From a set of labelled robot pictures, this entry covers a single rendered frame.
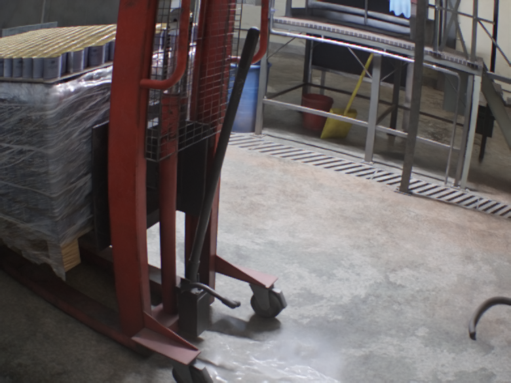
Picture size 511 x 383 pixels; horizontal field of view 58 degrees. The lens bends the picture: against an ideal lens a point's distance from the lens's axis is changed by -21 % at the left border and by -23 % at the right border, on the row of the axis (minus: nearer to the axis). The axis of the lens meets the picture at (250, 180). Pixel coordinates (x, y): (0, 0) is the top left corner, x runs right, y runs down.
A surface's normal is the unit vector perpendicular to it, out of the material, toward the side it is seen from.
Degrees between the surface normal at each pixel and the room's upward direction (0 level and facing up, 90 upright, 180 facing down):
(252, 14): 90
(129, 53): 90
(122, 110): 90
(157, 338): 0
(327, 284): 0
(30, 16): 90
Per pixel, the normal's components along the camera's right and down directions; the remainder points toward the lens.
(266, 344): 0.07, -0.92
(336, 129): 0.25, 0.79
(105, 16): -0.45, 0.30
